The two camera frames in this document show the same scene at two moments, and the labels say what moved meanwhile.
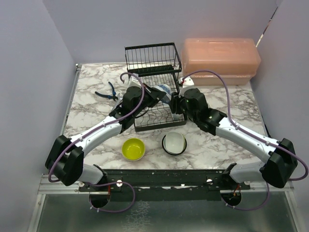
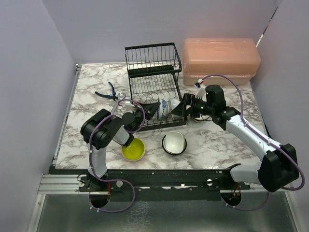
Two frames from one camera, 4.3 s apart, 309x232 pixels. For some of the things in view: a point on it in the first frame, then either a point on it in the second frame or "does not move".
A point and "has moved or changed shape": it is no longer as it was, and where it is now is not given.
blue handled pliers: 114,97 does not move
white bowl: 177,117 has moved or changed shape
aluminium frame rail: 46,187 does not move
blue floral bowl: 166,89 -> 163,111
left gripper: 155,95 -> 150,109
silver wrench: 119,98 does not move
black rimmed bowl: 167,152 does not move
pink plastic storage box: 237,59 does not move
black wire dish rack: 156,64 does not move
